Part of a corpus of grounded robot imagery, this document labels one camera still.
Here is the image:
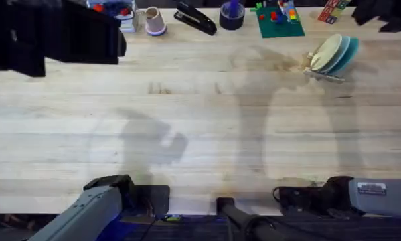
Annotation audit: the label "small wooden peg rack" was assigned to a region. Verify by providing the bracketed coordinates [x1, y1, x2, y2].
[303, 50, 346, 84]

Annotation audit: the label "black stapler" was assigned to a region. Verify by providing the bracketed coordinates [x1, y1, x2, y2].
[173, 1, 218, 37]

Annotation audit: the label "black tape roll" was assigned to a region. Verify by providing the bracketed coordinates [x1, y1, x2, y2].
[218, 0, 246, 31]

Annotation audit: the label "pale pink cup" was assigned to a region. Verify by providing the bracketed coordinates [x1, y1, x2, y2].
[144, 6, 168, 37]

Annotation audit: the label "green board with toy blocks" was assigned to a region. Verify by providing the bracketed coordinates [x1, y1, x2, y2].
[249, 0, 306, 39]

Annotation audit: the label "clear box with toys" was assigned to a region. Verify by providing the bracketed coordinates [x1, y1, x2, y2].
[86, 0, 141, 34]

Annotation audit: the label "cream plate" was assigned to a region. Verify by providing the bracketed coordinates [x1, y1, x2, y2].
[309, 33, 343, 72]

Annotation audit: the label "light blue plate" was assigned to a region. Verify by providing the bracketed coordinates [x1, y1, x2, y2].
[320, 35, 351, 75]

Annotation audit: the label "teal plate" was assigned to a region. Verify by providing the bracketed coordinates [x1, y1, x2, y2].
[328, 37, 361, 78]

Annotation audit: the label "colourful letter blocks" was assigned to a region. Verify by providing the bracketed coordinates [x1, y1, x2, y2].
[317, 0, 352, 25]

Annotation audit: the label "black cloth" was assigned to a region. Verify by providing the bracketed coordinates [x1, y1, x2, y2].
[351, 0, 401, 34]

